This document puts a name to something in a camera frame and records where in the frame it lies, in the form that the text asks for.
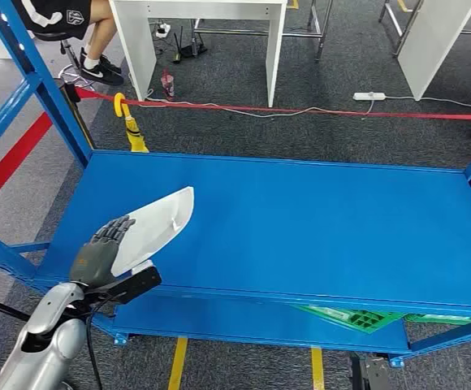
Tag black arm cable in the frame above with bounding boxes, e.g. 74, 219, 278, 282
85, 292, 116, 390

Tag person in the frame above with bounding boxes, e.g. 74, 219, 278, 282
11, 0, 125, 87

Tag black stool with ring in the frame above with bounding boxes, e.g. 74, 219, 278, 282
32, 29, 94, 90

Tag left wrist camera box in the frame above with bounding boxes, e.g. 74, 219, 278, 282
83, 259, 162, 308

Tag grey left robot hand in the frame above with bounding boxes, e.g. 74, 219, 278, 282
69, 214, 137, 289

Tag thin black rod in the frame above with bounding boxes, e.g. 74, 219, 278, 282
0, 292, 31, 323

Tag red barrier belt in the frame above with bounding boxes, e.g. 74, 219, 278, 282
75, 87, 471, 122

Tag thin white cable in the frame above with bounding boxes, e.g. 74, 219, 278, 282
143, 89, 377, 119
384, 95, 471, 111

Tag green folded plastic crate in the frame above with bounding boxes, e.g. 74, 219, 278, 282
294, 304, 404, 335
404, 313, 471, 326

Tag blue metal shelf rack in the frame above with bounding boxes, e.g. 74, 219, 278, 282
0, 0, 471, 370

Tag white desk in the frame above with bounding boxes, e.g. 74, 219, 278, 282
109, 0, 288, 109
397, 0, 471, 102

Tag red floor tape stripe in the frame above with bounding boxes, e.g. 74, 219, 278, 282
0, 111, 54, 219

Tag steel table frame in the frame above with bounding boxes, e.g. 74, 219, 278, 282
378, 0, 471, 58
191, 0, 336, 63

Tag pink drink cup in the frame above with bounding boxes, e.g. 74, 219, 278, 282
160, 68, 175, 102

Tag black router with antennas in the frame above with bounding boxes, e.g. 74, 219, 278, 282
172, 25, 208, 64

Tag yellow folded umbrella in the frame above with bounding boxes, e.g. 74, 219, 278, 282
113, 92, 150, 154

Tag white curved plastic part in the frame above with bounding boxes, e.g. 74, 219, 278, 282
110, 186, 195, 278

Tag black stanchion post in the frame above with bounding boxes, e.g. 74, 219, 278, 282
54, 77, 97, 152

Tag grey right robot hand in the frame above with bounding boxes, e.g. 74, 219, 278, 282
349, 353, 364, 390

